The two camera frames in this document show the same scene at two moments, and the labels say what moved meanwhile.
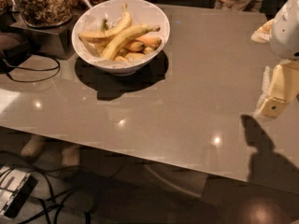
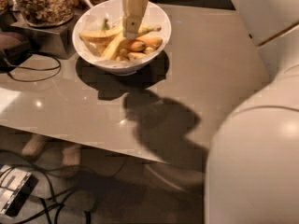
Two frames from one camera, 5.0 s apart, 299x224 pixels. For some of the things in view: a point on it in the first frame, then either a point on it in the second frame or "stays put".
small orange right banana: (149, 40) stays put
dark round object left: (14, 49) stays put
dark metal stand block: (52, 42) stays put
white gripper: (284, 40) to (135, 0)
